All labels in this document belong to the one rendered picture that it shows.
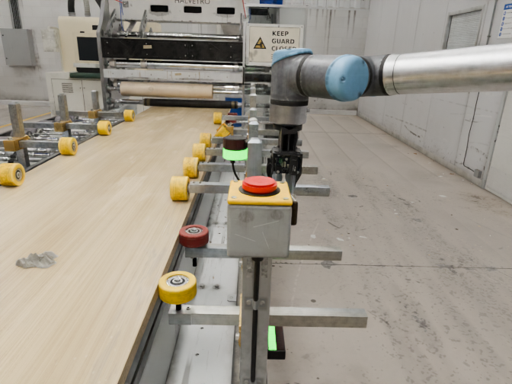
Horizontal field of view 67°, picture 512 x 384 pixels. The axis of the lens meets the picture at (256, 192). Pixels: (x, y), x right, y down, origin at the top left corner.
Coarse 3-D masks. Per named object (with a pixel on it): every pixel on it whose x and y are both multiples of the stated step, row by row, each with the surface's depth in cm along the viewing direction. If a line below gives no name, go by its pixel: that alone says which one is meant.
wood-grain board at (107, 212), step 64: (128, 128) 246; (192, 128) 253; (0, 192) 131; (64, 192) 133; (128, 192) 135; (0, 256) 91; (64, 256) 92; (128, 256) 93; (0, 320) 70; (64, 320) 71; (128, 320) 71
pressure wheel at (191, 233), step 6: (186, 228) 108; (192, 228) 107; (198, 228) 108; (204, 228) 108; (180, 234) 105; (186, 234) 104; (192, 234) 104; (198, 234) 104; (204, 234) 105; (180, 240) 105; (186, 240) 103; (192, 240) 103; (198, 240) 104; (204, 240) 105; (186, 246) 104; (192, 246) 104; (198, 246) 104
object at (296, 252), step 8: (192, 248) 106; (200, 248) 107; (208, 248) 107; (216, 248) 107; (224, 248) 107; (296, 248) 108; (304, 248) 108; (312, 248) 108; (320, 248) 108; (328, 248) 109; (336, 248) 109; (192, 256) 107; (200, 256) 107; (208, 256) 108; (216, 256) 108; (224, 256) 108; (288, 256) 108; (296, 256) 108; (304, 256) 108; (312, 256) 108; (320, 256) 108; (328, 256) 108; (336, 256) 108
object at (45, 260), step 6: (48, 252) 91; (24, 258) 88; (30, 258) 89; (36, 258) 89; (42, 258) 88; (48, 258) 88; (18, 264) 87; (24, 264) 86; (30, 264) 87; (36, 264) 87; (42, 264) 87; (48, 264) 88
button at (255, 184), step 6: (246, 180) 44; (252, 180) 44; (258, 180) 44; (264, 180) 44; (270, 180) 44; (246, 186) 43; (252, 186) 43; (258, 186) 43; (264, 186) 43; (270, 186) 43; (276, 186) 44; (252, 192) 43; (258, 192) 42; (264, 192) 43; (270, 192) 43
